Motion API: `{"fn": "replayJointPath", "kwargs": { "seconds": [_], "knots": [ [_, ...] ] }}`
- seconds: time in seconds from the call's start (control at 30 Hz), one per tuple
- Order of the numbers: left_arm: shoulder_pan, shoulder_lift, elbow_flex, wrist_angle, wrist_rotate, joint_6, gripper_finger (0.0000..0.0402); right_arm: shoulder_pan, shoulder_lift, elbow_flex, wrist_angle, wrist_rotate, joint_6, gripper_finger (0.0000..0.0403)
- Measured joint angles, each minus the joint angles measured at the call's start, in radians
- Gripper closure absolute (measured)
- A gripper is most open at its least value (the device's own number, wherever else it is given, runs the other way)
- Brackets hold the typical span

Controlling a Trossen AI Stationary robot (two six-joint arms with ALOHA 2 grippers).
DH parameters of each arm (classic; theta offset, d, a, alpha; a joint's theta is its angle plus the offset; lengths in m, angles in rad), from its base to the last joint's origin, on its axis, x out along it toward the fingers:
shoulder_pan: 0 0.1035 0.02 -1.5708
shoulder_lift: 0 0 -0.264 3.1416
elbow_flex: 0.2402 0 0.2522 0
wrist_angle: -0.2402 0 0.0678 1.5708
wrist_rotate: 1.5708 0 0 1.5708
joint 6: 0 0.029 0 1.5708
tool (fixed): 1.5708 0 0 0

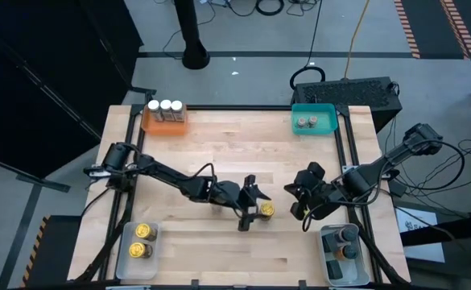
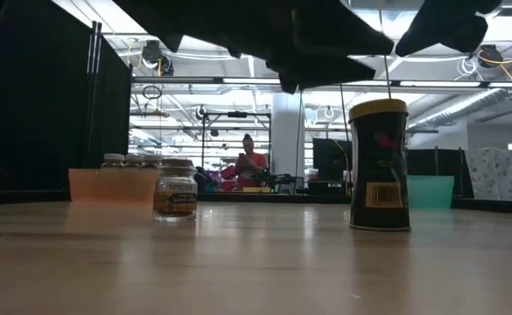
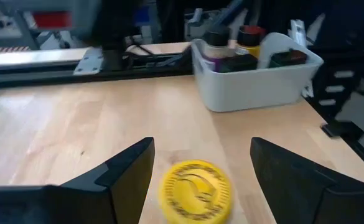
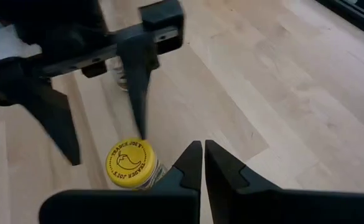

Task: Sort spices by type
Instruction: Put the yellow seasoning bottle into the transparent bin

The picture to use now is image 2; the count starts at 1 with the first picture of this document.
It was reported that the yellow-lid black spice can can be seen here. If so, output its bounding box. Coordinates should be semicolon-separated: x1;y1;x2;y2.
347;98;412;233

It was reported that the person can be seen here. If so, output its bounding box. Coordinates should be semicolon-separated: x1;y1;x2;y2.
233;133;269;190

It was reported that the white patterned cloth panel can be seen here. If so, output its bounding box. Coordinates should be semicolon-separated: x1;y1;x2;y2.
464;146;512;202

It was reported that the orange plastic bin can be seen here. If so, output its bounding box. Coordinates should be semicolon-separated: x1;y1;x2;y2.
67;167;161;204

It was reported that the black background partition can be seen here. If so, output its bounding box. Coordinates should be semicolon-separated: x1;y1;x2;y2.
406;148;475;199

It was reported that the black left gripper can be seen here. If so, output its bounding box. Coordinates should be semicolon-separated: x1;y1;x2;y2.
237;0;396;95

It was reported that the silver ventilation duct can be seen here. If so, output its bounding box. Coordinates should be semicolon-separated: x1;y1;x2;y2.
407;72;512;129

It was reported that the black cable with loop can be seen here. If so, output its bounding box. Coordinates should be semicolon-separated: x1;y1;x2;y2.
339;82;354;196

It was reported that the black curtain partition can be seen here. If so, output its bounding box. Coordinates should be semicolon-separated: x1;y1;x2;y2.
0;0;134;193

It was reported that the black ceiling cable reel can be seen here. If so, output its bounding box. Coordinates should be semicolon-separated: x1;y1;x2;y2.
140;39;174;76
477;44;505;69

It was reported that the teal plastic bin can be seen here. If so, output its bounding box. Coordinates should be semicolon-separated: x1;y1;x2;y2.
406;174;455;210

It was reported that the long LED light bar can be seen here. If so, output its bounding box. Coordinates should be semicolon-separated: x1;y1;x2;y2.
131;76;512;89

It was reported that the black monitor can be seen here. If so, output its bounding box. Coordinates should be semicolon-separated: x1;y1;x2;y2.
312;137;353;196

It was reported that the small glass saffron jar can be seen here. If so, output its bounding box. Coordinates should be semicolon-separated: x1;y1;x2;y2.
152;157;199;222

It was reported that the yellow hanging cable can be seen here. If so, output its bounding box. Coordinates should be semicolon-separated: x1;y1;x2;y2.
382;54;392;101

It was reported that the black aluminium table frame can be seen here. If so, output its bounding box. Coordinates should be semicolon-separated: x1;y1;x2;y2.
0;187;512;216

